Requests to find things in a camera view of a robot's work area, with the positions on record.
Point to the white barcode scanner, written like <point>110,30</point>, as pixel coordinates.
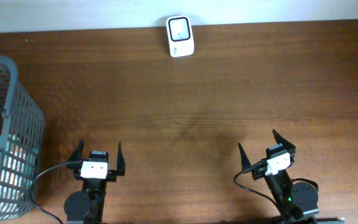
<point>180,36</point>

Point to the grey plastic mesh basket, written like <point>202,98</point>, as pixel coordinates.
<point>22,128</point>

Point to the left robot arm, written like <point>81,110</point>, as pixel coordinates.
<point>86,205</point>

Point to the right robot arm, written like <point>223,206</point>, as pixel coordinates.
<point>295,199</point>

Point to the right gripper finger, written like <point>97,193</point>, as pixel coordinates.
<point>281,140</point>
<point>245,162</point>

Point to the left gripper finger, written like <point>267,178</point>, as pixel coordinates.
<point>74,161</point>
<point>121,165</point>

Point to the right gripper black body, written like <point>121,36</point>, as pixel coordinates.
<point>258,173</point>

